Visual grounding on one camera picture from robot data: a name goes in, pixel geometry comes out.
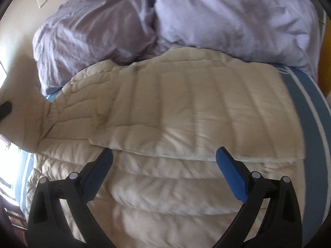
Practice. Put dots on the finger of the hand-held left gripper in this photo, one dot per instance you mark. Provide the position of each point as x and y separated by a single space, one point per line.
5 109

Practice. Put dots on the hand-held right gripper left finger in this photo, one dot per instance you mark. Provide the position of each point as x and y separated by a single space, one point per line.
99 170

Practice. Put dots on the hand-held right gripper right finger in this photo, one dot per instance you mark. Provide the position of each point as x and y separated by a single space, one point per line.
232 175

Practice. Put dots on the cream puffer jacket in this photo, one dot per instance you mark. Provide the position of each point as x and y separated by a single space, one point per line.
165 113

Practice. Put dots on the blue striped bed sheet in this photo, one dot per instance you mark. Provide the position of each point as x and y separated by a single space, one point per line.
307 113

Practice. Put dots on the dark lavender pillow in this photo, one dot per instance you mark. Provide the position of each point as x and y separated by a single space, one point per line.
90 36

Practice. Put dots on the wooden headboard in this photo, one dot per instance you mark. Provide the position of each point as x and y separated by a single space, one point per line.
325 64

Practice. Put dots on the lavender crumpled blanket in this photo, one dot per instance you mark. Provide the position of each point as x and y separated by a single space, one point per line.
232 20

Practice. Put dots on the wall switch plate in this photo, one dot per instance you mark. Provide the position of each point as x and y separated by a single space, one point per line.
41 0

